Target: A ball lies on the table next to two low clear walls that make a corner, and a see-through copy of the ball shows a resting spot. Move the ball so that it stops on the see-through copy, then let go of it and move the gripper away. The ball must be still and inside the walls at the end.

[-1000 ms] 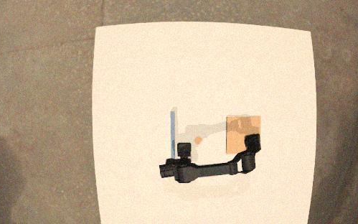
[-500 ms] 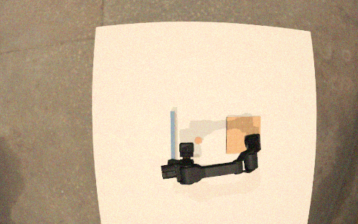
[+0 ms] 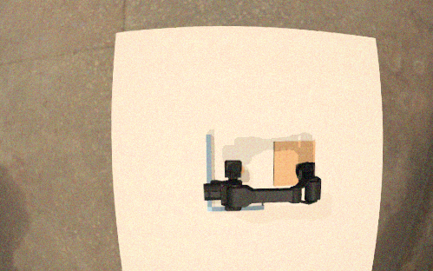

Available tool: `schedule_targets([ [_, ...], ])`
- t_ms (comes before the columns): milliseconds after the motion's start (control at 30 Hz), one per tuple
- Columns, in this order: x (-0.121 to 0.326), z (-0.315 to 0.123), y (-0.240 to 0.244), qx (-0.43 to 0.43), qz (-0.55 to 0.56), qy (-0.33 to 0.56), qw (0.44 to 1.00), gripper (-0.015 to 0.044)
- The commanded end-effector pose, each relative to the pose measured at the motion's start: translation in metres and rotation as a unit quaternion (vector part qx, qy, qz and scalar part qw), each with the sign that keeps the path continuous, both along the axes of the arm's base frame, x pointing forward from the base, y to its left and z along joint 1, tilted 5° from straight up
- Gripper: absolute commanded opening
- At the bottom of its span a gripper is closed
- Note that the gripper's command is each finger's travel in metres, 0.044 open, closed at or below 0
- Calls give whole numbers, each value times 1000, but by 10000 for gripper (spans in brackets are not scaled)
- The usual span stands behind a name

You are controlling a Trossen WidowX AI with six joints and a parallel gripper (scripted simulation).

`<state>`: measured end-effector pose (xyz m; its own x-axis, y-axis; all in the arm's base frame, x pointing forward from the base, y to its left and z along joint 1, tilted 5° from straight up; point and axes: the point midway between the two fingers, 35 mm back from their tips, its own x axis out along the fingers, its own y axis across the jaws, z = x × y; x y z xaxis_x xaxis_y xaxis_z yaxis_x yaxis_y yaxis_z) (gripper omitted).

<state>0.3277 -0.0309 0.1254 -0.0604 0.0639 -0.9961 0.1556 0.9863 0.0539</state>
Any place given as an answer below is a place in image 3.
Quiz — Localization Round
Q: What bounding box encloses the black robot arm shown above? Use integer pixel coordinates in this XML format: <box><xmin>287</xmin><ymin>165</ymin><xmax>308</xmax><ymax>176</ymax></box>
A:
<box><xmin>203</xmin><ymin>162</ymin><xmax>321</xmax><ymax>210</ymax></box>

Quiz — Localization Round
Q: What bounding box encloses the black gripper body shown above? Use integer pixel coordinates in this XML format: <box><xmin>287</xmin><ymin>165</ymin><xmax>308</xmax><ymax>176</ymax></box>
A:
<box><xmin>225</xmin><ymin>160</ymin><xmax>242</xmax><ymax>212</ymax></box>

